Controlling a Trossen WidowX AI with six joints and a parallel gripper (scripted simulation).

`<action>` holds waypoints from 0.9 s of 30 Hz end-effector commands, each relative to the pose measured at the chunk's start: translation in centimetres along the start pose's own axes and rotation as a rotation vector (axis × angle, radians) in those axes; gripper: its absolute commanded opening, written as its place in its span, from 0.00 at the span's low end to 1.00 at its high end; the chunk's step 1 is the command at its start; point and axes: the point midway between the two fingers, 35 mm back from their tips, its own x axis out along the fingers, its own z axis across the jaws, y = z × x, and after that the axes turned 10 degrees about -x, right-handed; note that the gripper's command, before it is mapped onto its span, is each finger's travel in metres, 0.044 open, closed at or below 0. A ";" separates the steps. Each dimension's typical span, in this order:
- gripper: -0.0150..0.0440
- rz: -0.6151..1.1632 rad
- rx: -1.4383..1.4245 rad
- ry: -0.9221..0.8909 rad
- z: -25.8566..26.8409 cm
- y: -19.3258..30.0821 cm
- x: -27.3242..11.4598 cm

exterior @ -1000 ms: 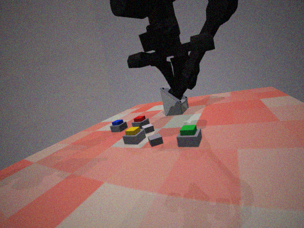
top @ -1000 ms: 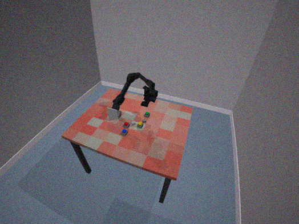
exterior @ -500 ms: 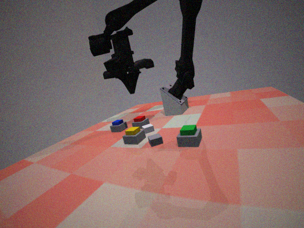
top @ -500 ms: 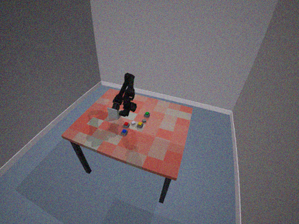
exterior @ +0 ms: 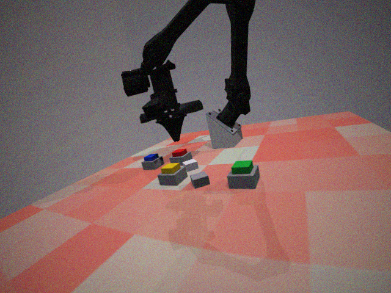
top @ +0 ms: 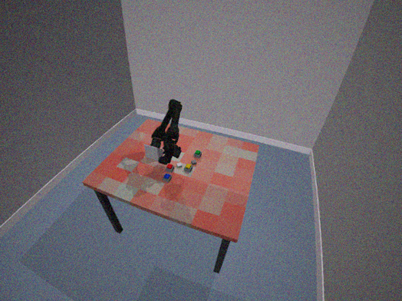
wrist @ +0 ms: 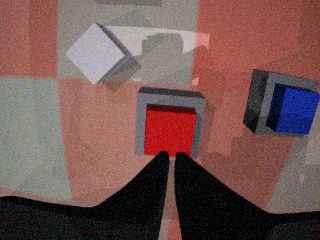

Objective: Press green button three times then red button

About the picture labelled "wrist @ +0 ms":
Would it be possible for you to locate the pale lavender block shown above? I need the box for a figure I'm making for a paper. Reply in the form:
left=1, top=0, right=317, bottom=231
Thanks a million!
left=65, top=21, right=129, bottom=85

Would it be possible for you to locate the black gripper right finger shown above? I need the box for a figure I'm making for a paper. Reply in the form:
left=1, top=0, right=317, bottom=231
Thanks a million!
left=175, top=152, right=320, bottom=240

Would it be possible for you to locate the blue button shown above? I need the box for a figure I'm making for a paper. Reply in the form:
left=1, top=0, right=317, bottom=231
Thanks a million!
left=243, top=69, right=320, bottom=137

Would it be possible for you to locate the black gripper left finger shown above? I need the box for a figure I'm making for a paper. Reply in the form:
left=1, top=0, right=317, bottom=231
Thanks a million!
left=0, top=151, right=169, bottom=240

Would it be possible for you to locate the red button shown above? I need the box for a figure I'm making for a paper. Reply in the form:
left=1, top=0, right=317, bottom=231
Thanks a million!
left=135, top=87, right=205, bottom=159

